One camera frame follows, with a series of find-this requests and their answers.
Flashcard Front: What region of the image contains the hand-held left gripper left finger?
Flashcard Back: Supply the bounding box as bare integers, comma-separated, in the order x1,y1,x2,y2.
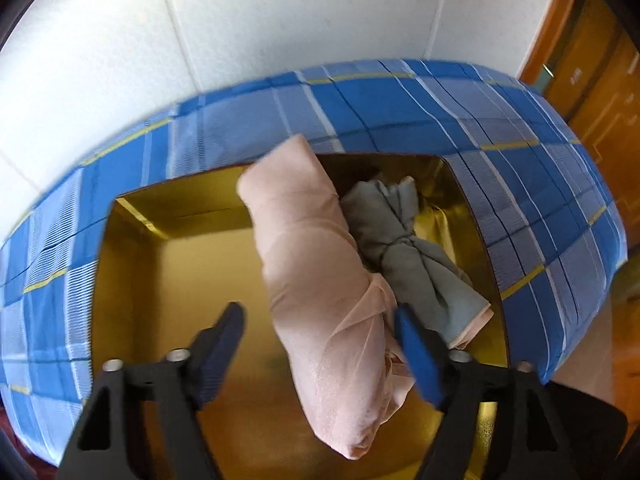
60,301,247,480

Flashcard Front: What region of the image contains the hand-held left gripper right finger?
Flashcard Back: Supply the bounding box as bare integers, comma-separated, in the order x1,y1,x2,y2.
394,304,577,480

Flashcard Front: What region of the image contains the grey-green cloth bundle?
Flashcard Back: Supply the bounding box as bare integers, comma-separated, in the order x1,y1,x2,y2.
340,176,494,351

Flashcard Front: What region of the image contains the gold metal tin box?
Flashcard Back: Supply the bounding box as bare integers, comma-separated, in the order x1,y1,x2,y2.
89,152,511,480

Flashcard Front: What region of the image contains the pink cloth bundle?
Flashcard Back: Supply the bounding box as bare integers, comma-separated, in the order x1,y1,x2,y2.
236,133,421,461

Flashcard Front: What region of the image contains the person's right leg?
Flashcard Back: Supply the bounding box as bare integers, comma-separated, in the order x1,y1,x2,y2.
544,384,629,480

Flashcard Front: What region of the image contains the blue plaid cloth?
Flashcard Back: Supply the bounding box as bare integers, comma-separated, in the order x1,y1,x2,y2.
0,58,628,466

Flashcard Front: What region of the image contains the carved wooden door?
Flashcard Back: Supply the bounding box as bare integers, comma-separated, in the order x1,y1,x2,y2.
542,0,640,196

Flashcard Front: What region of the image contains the wooden door frame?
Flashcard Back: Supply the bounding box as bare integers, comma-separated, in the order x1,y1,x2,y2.
517,0,583,93

